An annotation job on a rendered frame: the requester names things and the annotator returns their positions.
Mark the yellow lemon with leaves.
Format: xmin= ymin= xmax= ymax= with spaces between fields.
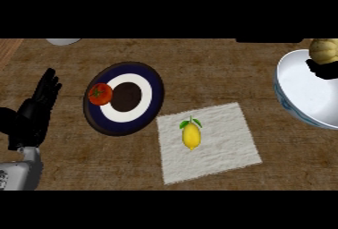
xmin=178 ymin=115 xmax=203 ymax=151

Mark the red tomato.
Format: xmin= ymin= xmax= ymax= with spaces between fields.
xmin=87 ymin=82 xmax=113 ymax=106

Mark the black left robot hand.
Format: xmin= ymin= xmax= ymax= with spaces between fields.
xmin=0 ymin=67 xmax=63 ymax=151

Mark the pale grey round object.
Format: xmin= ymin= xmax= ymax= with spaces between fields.
xmin=44 ymin=38 xmax=82 ymax=47

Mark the white cloth placemat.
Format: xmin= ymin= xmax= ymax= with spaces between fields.
xmin=156 ymin=102 xmax=264 ymax=186

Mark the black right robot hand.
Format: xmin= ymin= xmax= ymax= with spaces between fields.
xmin=305 ymin=58 xmax=338 ymax=81

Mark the navy and white round plate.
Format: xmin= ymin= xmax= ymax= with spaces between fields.
xmin=81 ymin=61 xmax=166 ymax=137

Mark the white bowl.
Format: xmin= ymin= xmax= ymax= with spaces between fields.
xmin=273 ymin=48 xmax=338 ymax=131

